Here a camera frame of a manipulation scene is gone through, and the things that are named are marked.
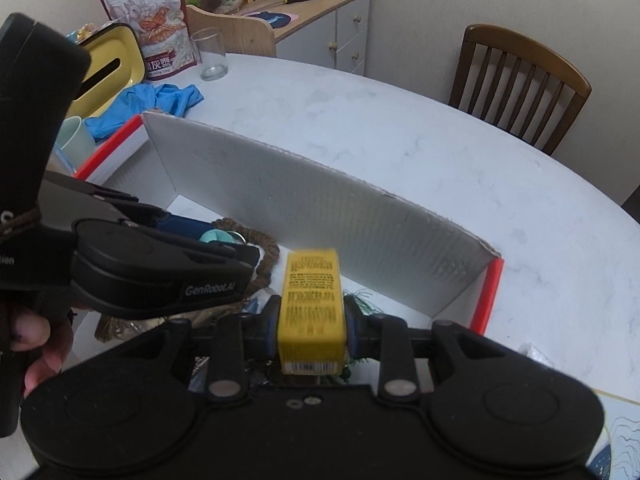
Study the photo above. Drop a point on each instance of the white cabinet with wooden top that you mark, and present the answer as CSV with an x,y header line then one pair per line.
x,y
320,30

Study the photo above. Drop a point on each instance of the person's left hand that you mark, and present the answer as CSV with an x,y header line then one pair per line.
x,y
45,340

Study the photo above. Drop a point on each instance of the clear drinking glass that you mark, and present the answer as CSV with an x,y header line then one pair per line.
x,y
210,55

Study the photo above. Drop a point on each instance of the light wooden chair back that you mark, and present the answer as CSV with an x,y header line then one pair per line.
x,y
235,27

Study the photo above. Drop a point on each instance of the small teal round item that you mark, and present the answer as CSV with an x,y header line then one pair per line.
x,y
217,236

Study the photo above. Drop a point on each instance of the light blue patterned mat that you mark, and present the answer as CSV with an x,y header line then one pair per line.
x,y
620,440

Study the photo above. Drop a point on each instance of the white red cardboard box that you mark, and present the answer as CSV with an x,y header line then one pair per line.
x,y
325,210

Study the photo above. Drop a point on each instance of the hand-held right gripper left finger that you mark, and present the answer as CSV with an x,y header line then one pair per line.
x,y
270,327

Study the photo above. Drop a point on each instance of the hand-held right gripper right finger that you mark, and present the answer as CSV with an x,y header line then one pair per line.
x,y
351,330

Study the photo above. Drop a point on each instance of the pale teal cup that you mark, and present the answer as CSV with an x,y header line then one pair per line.
x,y
75,137

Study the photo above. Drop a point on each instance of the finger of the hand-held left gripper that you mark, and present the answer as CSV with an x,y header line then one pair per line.
x,y
110,200
225,255

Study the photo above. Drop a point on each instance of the small yellow box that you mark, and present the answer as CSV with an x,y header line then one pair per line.
x,y
312,305

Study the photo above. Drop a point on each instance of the dark wooden chair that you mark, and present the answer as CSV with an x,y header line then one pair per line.
x,y
520,85

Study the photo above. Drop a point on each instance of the shiny foil bag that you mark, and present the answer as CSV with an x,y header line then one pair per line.
x,y
130,327

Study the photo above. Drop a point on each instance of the yellow tissue box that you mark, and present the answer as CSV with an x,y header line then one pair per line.
x,y
112,67

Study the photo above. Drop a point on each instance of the red white snack bag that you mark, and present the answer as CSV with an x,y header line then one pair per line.
x,y
150,15

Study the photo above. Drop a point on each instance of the blue cloth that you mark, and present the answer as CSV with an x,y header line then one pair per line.
x,y
145,102

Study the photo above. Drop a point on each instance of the blue mouse pad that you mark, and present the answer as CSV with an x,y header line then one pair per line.
x,y
272,17

